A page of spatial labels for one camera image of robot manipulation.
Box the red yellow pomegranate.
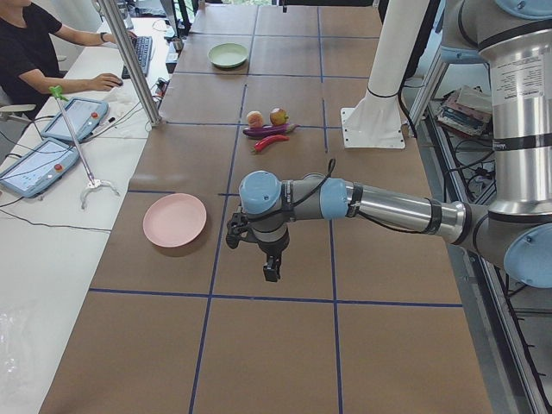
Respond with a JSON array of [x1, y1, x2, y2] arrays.
[[269, 108, 289, 126]]

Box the teach pendant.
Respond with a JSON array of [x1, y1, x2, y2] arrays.
[[40, 97, 109, 143], [1, 138, 79, 198]]

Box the aluminium frame post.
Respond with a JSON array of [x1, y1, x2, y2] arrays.
[[98, 0, 161, 127]]

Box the pink plate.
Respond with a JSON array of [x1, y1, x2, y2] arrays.
[[142, 193, 207, 248]]

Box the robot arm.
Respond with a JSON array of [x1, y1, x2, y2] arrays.
[[226, 1, 551, 288]]

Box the upper teach pendant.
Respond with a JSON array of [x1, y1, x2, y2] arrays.
[[40, 97, 109, 143]]

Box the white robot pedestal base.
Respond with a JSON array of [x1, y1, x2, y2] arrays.
[[341, 0, 439, 149]]

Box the green plate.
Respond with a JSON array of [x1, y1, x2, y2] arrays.
[[208, 42, 248, 69]]

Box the black keyboard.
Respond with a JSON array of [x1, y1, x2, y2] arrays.
[[130, 36, 154, 77]]

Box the lower teach pendant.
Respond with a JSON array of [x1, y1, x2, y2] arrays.
[[1, 138, 79, 198]]

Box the reacher grabber tool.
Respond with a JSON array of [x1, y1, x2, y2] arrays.
[[48, 85, 121, 210]]

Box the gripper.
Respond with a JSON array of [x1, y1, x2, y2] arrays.
[[253, 227, 289, 282]]

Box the stack of books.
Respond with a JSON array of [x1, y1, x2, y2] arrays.
[[436, 85, 492, 136]]

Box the peach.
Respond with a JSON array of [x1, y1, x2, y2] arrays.
[[246, 110, 265, 128]]

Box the purple eggplant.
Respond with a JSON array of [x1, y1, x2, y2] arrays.
[[242, 123, 299, 139]]

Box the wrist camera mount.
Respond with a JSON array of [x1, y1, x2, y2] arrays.
[[225, 212, 251, 249]]

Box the red chili pepper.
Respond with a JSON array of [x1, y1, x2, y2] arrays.
[[251, 135, 290, 154]]

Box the person in black shirt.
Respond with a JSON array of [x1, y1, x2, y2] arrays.
[[1, 1, 122, 120]]

